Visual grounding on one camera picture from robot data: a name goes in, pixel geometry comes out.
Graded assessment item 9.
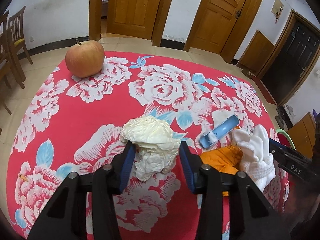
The red doormat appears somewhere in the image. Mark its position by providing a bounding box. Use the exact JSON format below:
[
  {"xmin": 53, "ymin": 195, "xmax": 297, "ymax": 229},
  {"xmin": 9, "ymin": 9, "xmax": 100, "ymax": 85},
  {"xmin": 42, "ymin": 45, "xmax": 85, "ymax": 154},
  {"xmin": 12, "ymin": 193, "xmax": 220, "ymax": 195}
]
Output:
[{"xmin": 251, "ymin": 76, "xmax": 277, "ymax": 105}]

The closed wooden door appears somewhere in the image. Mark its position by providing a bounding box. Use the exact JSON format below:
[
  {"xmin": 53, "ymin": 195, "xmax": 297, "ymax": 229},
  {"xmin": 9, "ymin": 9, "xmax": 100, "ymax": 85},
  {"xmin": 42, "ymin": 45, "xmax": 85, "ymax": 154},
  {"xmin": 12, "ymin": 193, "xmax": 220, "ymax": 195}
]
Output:
[{"xmin": 191, "ymin": 0, "xmax": 252, "ymax": 55}]

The wooden cabinet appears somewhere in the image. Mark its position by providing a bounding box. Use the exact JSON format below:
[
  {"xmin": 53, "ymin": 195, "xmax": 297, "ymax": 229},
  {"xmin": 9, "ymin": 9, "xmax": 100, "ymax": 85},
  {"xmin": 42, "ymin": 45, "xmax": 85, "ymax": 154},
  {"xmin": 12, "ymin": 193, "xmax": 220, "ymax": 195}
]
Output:
[{"xmin": 286, "ymin": 111, "xmax": 320, "ymax": 153}]

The red floral tablecloth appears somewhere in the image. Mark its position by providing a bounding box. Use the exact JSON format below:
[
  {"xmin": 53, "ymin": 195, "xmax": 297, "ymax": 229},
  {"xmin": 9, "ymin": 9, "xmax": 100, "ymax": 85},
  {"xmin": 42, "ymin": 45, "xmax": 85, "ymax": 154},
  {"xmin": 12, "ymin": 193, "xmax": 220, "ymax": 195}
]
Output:
[{"xmin": 5, "ymin": 50, "xmax": 290, "ymax": 240}]

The cream paper ball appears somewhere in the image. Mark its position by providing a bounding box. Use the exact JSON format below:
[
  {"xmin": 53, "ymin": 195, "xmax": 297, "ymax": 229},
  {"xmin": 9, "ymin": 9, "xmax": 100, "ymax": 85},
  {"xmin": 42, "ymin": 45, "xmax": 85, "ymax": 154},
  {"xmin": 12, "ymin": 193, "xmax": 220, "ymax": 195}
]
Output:
[{"xmin": 119, "ymin": 116, "xmax": 181, "ymax": 150}]

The open wooden door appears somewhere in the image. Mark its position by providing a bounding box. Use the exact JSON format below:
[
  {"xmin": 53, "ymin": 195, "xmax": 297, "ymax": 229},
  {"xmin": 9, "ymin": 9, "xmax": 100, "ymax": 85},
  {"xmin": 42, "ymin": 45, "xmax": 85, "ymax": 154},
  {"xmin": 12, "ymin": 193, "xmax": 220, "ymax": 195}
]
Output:
[{"xmin": 107, "ymin": 0, "xmax": 165, "ymax": 34}]

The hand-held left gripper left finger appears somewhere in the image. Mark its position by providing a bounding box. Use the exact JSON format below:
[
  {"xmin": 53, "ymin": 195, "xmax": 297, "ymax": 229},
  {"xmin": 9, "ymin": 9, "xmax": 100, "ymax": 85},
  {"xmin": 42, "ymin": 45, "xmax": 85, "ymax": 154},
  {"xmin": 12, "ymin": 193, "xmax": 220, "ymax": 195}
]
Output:
[{"xmin": 27, "ymin": 141, "xmax": 137, "ymax": 240}]

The orange cloth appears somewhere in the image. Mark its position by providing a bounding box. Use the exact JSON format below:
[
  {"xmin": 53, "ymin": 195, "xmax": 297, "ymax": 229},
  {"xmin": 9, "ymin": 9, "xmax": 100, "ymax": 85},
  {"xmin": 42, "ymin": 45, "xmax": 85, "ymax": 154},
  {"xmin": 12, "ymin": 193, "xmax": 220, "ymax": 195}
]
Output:
[{"xmin": 200, "ymin": 145, "xmax": 244, "ymax": 197}]

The beige wall box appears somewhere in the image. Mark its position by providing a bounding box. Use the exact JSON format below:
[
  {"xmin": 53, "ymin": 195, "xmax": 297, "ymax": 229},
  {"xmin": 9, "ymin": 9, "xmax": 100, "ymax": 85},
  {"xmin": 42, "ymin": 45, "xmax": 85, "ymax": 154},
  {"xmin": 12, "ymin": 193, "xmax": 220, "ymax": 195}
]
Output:
[{"xmin": 271, "ymin": 0, "xmax": 284, "ymax": 15}]

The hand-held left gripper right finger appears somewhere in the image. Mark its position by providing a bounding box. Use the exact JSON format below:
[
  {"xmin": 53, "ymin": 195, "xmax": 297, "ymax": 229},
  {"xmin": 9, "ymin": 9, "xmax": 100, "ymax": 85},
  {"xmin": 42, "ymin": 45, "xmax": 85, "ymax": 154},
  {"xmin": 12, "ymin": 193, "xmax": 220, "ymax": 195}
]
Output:
[{"xmin": 179, "ymin": 141, "xmax": 293, "ymax": 240}]

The dark floor object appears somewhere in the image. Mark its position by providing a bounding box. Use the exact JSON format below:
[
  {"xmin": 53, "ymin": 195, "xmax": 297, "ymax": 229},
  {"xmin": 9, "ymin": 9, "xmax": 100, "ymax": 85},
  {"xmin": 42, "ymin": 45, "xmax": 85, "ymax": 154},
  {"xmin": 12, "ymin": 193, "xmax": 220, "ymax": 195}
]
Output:
[{"xmin": 276, "ymin": 105, "xmax": 293, "ymax": 130}]

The red stool with green rim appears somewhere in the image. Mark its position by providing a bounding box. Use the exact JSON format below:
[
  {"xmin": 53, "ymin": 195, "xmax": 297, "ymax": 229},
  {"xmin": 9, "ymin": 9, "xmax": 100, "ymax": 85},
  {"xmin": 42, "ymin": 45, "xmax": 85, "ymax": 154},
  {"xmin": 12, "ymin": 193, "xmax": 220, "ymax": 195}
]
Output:
[{"xmin": 276, "ymin": 129, "xmax": 297, "ymax": 150}]

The wooden wall panel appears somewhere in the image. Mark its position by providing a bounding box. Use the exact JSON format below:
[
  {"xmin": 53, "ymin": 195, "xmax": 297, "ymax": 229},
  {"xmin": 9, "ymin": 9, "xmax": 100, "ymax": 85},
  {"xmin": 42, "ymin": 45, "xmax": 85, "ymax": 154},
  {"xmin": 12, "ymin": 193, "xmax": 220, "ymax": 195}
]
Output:
[{"xmin": 239, "ymin": 29, "xmax": 275, "ymax": 72}]

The dark metal door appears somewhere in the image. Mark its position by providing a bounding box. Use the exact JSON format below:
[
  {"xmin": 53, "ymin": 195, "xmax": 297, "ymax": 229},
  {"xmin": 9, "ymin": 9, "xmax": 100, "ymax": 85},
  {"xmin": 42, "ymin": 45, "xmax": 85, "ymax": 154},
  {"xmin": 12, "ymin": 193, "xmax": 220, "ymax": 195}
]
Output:
[{"xmin": 260, "ymin": 17, "xmax": 320, "ymax": 103}]

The red apple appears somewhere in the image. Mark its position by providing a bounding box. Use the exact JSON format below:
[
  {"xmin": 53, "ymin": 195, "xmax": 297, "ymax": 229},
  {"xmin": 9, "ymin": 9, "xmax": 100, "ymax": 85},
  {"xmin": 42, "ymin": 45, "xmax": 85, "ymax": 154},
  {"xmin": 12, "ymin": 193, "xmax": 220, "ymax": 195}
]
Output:
[{"xmin": 65, "ymin": 39, "xmax": 105, "ymax": 78}]

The wooden chair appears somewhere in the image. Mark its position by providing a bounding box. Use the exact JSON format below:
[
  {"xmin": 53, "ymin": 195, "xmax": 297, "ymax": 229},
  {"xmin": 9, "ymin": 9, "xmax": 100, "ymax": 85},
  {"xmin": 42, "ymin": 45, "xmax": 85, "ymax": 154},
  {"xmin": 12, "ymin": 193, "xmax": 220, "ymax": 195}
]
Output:
[
  {"xmin": 0, "ymin": 11, "xmax": 25, "ymax": 89},
  {"xmin": 7, "ymin": 6, "xmax": 33, "ymax": 64}
]

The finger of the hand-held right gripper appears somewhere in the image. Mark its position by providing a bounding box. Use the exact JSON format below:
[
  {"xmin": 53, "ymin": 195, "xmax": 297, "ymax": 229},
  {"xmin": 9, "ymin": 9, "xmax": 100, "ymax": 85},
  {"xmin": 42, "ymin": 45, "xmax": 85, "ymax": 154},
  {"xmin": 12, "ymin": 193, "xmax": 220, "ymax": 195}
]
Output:
[{"xmin": 269, "ymin": 138, "xmax": 313, "ymax": 166}]

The white glove bundle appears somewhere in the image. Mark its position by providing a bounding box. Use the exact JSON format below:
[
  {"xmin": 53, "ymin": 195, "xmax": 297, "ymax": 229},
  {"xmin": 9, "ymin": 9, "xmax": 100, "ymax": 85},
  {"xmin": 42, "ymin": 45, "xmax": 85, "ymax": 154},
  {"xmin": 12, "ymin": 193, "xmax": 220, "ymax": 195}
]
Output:
[{"xmin": 231, "ymin": 125, "xmax": 276, "ymax": 192}]

